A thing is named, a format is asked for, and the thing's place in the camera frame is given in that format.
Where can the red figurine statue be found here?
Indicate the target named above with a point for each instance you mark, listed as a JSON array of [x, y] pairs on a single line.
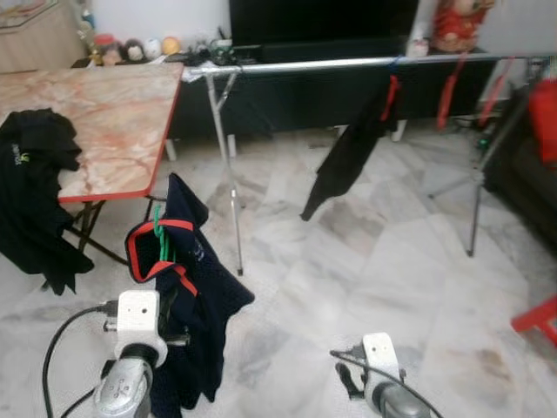
[[461, 26]]

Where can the silver metal clothes rack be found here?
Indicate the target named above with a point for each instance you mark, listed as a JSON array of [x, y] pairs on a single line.
[[305, 65]]

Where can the green plastic hanger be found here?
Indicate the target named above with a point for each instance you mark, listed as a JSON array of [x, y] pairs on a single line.
[[162, 244]]

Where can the navy polo shirt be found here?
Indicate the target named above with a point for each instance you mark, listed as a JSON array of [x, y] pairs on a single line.
[[209, 287]]

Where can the black TV cabinet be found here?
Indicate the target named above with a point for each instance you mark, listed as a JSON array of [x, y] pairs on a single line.
[[305, 96]]

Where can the black shirt red collar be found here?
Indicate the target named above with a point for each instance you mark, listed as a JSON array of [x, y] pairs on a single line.
[[348, 148]]

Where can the black shirt small green logo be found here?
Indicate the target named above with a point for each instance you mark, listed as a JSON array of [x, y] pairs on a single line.
[[35, 200]]

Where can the black television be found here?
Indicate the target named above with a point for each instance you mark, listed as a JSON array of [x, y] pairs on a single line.
[[322, 22]]

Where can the wooden cabinet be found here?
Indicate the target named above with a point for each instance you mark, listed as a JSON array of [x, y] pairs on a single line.
[[39, 35]]

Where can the black round plush toy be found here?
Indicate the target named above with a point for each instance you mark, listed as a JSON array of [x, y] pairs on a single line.
[[132, 50]]

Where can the red cushion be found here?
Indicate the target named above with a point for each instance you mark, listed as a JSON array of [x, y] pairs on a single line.
[[544, 122]]

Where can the white tissue box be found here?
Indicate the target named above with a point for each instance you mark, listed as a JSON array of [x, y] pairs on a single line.
[[419, 47]]

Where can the blue plastic hanger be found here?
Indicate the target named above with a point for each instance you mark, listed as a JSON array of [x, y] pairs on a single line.
[[396, 63]]

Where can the red plastic stool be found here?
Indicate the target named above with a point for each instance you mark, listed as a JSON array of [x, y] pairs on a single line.
[[540, 315]]

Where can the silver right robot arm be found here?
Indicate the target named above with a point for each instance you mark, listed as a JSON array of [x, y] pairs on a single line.
[[396, 405]]

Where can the green circuit board device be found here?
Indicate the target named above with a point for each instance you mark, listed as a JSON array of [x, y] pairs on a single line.
[[224, 52]]

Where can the dark grey sofa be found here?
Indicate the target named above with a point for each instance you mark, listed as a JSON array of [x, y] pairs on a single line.
[[522, 178]]

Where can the white round toy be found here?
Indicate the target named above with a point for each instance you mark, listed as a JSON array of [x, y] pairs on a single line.
[[152, 48]]

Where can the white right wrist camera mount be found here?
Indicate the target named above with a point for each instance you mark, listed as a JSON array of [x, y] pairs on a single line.
[[380, 353]]

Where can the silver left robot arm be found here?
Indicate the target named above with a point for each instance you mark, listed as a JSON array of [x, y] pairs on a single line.
[[122, 392]]

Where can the red-lid jar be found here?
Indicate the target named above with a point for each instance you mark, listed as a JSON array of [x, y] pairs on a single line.
[[109, 48]]

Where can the orange round toy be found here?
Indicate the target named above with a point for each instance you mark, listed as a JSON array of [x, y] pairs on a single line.
[[171, 45]]

